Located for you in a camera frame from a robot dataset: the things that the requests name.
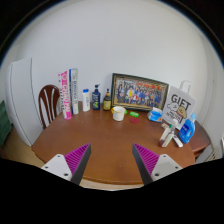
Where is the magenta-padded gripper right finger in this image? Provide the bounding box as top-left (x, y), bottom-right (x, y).
top-left (132, 143), bottom-right (184, 186)

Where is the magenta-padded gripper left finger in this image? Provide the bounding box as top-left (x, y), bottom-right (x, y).
top-left (40, 143), bottom-right (92, 186)

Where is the clear plastic water bottle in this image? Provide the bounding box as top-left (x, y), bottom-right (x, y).
top-left (158, 118), bottom-right (180, 149)

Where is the white remote control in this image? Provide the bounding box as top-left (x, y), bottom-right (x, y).
top-left (172, 134), bottom-right (184, 148)

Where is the blue tissue pack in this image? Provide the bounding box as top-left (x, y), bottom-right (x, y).
top-left (147, 106), bottom-right (164, 123)

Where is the blue detergent bottle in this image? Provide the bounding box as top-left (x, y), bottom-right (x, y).
top-left (177, 112), bottom-right (198, 145)

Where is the white mug with yellow rim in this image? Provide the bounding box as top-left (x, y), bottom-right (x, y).
top-left (112, 105), bottom-right (127, 122)

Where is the white lotion bottle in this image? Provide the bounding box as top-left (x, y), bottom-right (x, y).
top-left (82, 88), bottom-right (91, 113)

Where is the white paper gift bag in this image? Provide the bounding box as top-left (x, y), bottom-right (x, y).
top-left (162, 80), bottom-right (197, 131)

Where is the dark blue pump bottle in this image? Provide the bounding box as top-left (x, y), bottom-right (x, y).
top-left (91, 83), bottom-right (102, 111)

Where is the tall pink box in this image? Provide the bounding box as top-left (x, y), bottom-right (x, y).
top-left (58, 70), bottom-right (73, 121)

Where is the brown pump bottle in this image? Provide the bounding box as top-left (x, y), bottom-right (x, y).
top-left (102, 88), bottom-right (112, 112)

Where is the brown wooden chair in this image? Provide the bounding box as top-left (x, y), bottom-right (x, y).
top-left (37, 84), bottom-right (62, 130)

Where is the framed group picture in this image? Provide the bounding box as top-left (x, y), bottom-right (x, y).
top-left (110, 72), bottom-right (170, 112)

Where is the white radiator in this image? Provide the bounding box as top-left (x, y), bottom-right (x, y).
top-left (206, 136), bottom-right (224, 163)

